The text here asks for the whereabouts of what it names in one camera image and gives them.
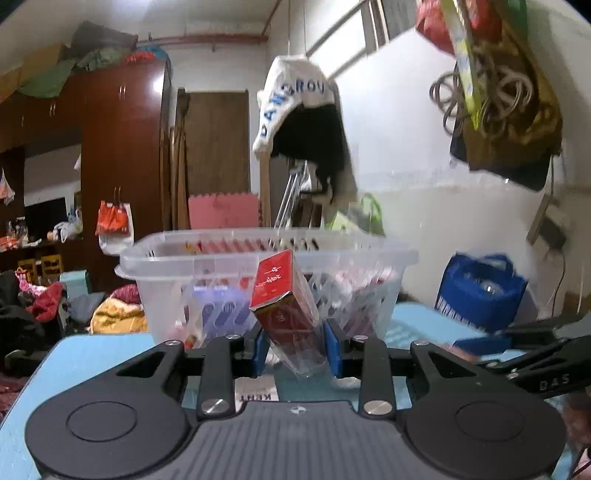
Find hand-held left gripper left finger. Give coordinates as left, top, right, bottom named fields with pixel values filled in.
left=115, top=320, right=268, bottom=421

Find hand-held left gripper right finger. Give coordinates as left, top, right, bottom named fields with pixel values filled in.
left=322, top=320, right=523, bottom=421

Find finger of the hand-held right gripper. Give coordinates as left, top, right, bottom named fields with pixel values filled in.
left=475, top=337, right=573, bottom=371
left=503, top=313, right=591, bottom=339

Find red box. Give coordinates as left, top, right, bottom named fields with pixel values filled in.
left=248, top=248, right=336, bottom=380

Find white plastic basket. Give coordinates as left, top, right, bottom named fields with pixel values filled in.
left=114, top=226, right=419, bottom=352

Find white printed carton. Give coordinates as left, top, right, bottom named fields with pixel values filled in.
left=235, top=377, right=281, bottom=412

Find blue shopping bag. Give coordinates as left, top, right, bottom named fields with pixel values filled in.
left=433, top=252, right=530, bottom=334

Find black power adapter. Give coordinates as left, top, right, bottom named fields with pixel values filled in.
left=526, top=188, right=570, bottom=251

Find green bag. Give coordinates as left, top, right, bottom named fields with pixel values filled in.
left=325, top=193, right=387, bottom=237

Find pink foam mat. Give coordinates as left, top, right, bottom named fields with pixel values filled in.
left=188, top=193, right=260, bottom=230

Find magenta cloth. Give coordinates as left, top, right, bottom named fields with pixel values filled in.
left=112, top=283, right=142, bottom=304

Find yellow cloth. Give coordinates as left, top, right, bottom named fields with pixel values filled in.
left=89, top=295, right=149, bottom=336

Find metal folding rack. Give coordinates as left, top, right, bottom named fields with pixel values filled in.
left=274, top=161, right=325, bottom=230

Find brown hanging bag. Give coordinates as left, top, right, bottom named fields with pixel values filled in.
left=449, top=0, right=565, bottom=193

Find wooden sticks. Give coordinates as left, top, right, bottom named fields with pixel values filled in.
left=167, top=90, right=191, bottom=230

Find red and white plastic bag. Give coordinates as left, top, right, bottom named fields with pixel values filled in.
left=95, top=199, right=135, bottom=257

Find light blue box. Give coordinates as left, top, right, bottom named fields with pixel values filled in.
left=59, top=271, right=92, bottom=297

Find black hanging garment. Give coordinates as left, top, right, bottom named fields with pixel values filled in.
left=271, top=103, right=359, bottom=206

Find red cloth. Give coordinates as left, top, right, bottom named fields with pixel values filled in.
left=31, top=281, right=66, bottom=322

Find brown wooden door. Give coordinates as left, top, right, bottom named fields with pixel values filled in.
left=177, top=89, right=253, bottom=230

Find yellow stools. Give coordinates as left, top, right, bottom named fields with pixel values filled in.
left=17, top=255, right=64, bottom=283

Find brown wooden wardrobe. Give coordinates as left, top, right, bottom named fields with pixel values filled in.
left=0, top=60, right=172, bottom=297

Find dark television screen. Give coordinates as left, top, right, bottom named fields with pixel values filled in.
left=23, top=196, right=68, bottom=241

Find white lettered hooded garment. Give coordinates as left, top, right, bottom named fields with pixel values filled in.
left=252, top=55, right=341, bottom=160

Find yellow green strip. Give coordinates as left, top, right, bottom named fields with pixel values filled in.
left=440, top=0, right=482, bottom=131

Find red hanging bag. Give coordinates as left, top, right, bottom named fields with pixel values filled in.
left=414, top=0, right=463, bottom=57

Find green cloth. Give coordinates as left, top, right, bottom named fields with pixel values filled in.
left=17, top=45, right=117, bottom=99

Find grey cloth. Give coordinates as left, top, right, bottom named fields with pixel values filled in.
left=68, top=20, right=140, bottom=62

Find coiled beige rope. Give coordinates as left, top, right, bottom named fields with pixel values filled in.
left=429, top=45, right=533, bottom=140

